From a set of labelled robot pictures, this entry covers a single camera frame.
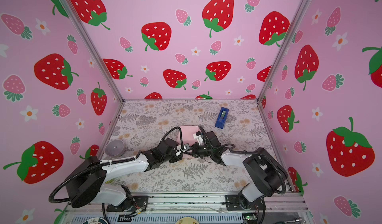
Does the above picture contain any purple wrapping paper sheet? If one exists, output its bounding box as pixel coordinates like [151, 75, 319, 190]
[180, 126, 200, 154]

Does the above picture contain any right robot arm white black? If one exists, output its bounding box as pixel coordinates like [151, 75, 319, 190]
[191, 131, 288, 210]

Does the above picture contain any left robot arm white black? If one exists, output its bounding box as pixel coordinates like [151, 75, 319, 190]
[48, 139, 190, 211]

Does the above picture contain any blue tape dispenser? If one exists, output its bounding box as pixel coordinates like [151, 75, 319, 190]
[215, 107, 229, 129]

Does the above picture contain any grey round lid disc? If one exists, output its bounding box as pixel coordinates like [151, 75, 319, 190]
[104, 140, 125, 157]

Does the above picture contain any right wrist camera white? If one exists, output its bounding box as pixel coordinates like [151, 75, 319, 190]
[193, 131, 204, 144]

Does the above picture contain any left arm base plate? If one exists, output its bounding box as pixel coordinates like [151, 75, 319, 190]
[106, 196, 149, 213]

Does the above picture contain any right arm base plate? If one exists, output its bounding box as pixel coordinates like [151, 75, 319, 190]
[222, 194, 266, 211]

